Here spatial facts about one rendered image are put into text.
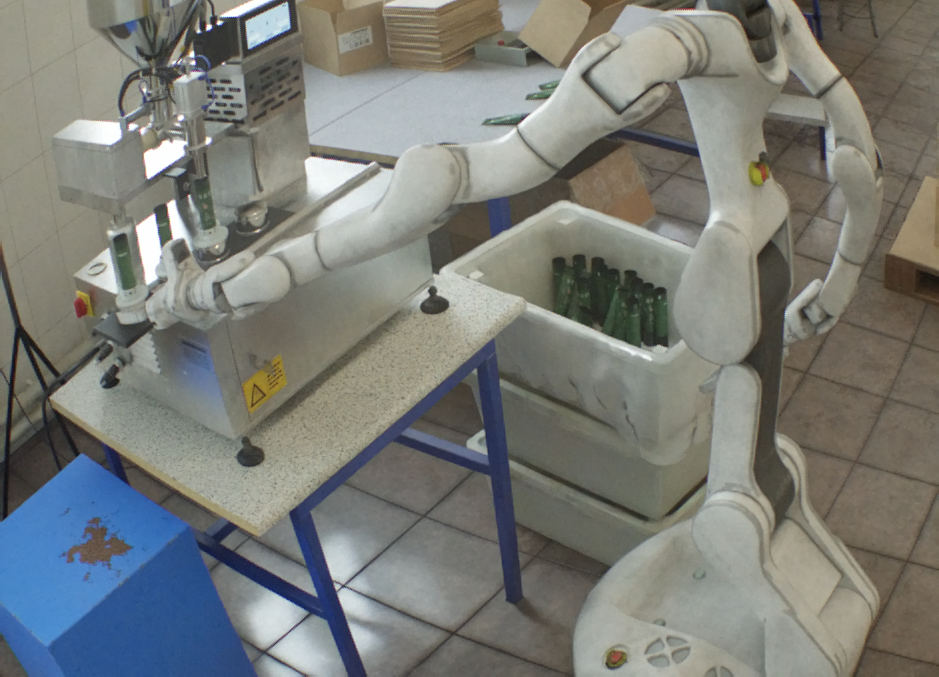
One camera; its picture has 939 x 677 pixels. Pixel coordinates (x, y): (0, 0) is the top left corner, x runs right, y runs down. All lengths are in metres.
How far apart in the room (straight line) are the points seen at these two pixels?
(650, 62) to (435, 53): 2.25
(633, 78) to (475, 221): 2.44
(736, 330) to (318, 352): 0.80
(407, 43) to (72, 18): 1.23
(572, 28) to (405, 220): 2.05
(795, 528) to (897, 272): 1.90
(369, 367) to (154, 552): 0.60
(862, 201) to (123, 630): 1.60
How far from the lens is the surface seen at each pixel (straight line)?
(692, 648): 2.15
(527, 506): 2.93
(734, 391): 1.87
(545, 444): 2.74
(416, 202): 1.53
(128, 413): 2.32
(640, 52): 1.45
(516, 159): 1.50
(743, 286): 1.70
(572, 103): 1.47
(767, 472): 2.01
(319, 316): 2.17
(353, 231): 1.59
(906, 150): 5.18
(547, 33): 3.59
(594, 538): 2.81
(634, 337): 2.70
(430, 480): 3.19
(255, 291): 1.67
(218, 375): 2.00
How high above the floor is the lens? 1.99
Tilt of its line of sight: 32 degrees down
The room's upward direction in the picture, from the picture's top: 7 degrees counter-clockwise
